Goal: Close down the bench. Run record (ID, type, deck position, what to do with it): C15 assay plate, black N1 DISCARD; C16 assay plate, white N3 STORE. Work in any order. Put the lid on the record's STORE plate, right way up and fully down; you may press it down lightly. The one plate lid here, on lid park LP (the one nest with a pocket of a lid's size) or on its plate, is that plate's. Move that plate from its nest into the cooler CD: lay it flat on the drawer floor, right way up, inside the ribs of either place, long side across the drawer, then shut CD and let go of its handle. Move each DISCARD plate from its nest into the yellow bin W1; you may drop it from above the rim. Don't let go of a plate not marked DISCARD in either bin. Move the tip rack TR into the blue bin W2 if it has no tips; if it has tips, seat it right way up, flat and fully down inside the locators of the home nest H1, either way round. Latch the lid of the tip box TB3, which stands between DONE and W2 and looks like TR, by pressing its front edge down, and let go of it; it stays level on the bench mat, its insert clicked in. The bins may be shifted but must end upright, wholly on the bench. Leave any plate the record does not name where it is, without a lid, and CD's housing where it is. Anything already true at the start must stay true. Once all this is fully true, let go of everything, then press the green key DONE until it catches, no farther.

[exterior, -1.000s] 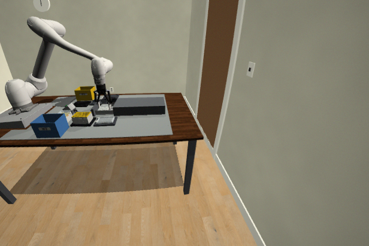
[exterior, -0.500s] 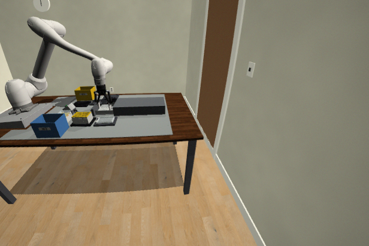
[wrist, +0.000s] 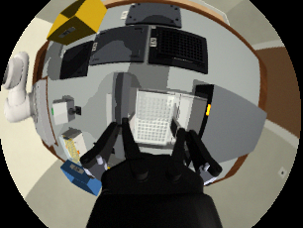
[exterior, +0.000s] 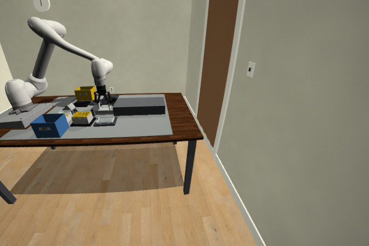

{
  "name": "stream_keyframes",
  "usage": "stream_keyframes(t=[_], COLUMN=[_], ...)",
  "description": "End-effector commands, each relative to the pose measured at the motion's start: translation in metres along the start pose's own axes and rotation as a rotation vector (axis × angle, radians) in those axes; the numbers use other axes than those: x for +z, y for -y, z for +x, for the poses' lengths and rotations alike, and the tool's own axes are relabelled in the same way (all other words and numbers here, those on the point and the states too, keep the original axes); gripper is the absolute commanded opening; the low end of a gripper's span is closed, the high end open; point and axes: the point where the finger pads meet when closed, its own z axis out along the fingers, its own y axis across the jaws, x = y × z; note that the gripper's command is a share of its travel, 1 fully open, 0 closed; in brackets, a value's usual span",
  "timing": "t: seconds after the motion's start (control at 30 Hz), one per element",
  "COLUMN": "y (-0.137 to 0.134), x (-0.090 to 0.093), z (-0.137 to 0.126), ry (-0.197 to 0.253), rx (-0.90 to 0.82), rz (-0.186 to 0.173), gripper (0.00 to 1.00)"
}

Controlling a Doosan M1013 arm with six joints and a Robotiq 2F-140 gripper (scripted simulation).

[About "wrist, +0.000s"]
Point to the yellow open-top bin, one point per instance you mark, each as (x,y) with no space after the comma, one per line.
(81,21)

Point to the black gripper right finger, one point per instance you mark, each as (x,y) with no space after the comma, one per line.
(202,161)

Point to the blue open-top bin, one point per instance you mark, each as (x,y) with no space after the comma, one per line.
(78,176)

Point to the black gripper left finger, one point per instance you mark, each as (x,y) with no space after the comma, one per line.
(96,159)

